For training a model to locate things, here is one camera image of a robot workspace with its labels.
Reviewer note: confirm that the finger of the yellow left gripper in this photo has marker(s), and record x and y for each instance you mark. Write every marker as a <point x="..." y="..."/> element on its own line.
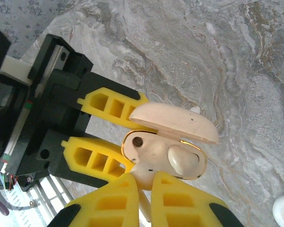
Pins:
<point x="109" y="94"/>
<point x="94" y="146"/>

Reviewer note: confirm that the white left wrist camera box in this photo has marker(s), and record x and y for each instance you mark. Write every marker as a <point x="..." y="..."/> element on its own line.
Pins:
<point x="16" y="69"/>

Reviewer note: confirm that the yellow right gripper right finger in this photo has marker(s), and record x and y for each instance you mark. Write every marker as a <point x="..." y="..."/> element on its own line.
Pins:
<point x="187" y="212"/>

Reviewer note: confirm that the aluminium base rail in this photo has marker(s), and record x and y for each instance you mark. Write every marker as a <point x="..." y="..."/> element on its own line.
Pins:
<point x="54" y="191"/>

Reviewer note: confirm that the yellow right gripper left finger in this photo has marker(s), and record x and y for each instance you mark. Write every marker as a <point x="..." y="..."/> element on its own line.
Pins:
<point x="109" y="212"/>

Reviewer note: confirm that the beige gold-rimmed charging case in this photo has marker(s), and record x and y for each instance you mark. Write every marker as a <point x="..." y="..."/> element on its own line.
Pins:
<point x="175" y="120"/>

